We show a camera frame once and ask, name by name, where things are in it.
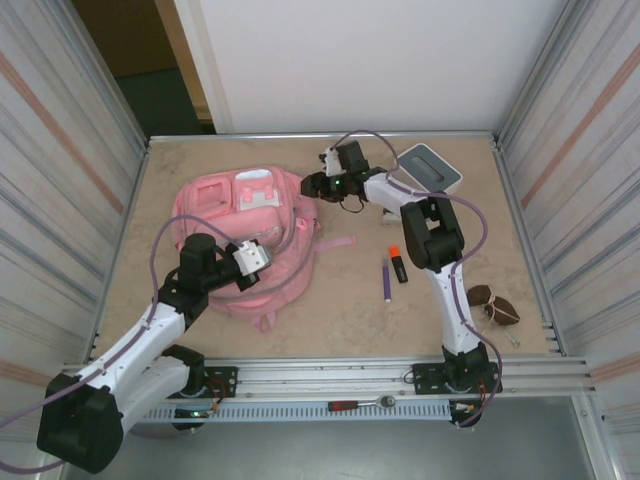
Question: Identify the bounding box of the black highlighter with orange cap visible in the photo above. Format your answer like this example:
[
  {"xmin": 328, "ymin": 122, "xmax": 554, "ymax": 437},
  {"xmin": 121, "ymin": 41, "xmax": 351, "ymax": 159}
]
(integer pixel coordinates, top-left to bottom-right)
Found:
[{"xmin": 388, "ymin": 244, "xmax": 410, "ymax": 285}]

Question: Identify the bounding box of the brown pouch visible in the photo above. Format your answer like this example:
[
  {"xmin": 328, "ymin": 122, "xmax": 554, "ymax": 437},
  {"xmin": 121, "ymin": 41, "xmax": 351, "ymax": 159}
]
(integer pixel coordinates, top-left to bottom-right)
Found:
[
  {"xmin": 468, "ymin": 284, "xmax": 495, "ymax": 307},
  {"xmin": 483, "ymin": 297, "xmax": 521, "ymax": 327}
]

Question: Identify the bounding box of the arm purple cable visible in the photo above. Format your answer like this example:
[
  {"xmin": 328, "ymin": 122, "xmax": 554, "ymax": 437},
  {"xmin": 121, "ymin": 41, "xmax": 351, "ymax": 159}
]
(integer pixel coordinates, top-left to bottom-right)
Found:
[
  {"xmin": 332, "ymin": 128, "xmax": 503, "ymax": 429},
  {"xmin": 0, "ymin": 214, "xmax": 241, "ymax": 474}
]

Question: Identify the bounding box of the white slotted cable duct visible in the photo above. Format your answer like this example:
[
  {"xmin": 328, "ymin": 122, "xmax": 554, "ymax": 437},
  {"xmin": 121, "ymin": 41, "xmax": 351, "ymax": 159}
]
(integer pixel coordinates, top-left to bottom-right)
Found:
[{"xmin": 142, "ymin": 402, "xmax": 454, "ymax": 424}]

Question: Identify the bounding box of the translucent corrugated side panel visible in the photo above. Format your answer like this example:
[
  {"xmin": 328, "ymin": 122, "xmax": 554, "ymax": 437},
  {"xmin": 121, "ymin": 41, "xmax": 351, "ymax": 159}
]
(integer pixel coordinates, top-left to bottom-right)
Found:
[
  {"xmin": 492, "ymin": 0, "xmax": 640, "ymax": 480},
  {"xmin": 0, "ymin": 0, "xmax": 151, "ymax": 480}
]

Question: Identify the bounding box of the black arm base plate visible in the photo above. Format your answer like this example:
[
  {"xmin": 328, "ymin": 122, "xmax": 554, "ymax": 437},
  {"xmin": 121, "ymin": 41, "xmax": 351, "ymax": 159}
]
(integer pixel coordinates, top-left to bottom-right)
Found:
[
  {"xmin": 410, "ymin": 362, "xmax": 501, "ymax": 396},
  {"xmin": 199, "ymin": 366, "xmax": 239, "ymax": 400}
]

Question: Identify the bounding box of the ratchet wrench with red handle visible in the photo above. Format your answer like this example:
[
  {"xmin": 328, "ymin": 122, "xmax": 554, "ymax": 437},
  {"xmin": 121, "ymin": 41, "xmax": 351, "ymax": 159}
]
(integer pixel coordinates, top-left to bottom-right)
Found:
[{"xmin": 327, "ymin": 394, "xmax": 397, "ymax": 412}]

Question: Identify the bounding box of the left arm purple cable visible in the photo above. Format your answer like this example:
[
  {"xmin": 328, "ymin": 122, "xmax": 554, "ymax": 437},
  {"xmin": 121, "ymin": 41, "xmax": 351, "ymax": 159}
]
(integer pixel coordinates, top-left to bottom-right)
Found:
[{"xmin": 0, "ymin": 214, "xmax": 241, "ymax": 474}]

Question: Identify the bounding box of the aluminium front rail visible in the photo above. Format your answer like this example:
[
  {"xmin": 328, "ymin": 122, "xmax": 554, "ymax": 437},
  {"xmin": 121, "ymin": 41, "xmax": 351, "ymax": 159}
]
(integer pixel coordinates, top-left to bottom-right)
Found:
[{"xmin": 59, "ymin": 355, "xmax": 596, "ymax": 399}]

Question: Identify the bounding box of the pink school backpack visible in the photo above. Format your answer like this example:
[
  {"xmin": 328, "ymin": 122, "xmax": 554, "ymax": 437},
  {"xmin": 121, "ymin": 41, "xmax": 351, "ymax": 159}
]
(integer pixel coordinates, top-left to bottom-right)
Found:
[{"xmin": 172, "ymin": 167, "xmax": 358, "ymax": 335}]

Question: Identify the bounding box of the white grey tissue box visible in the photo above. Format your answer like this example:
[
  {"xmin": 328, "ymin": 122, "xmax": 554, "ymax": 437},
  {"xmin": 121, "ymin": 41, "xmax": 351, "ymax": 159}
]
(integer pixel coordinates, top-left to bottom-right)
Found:
[{"xmin": 397, "ymin": 143, "xmax": 464, "ymax": 195}]

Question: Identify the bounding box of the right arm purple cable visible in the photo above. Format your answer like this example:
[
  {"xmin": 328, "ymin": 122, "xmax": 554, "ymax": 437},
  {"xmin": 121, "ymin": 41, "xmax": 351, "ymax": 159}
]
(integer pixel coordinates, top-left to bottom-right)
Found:
[{"xmin": 332, "ymin": 128, "xmax": 503, "ymax": 429}]

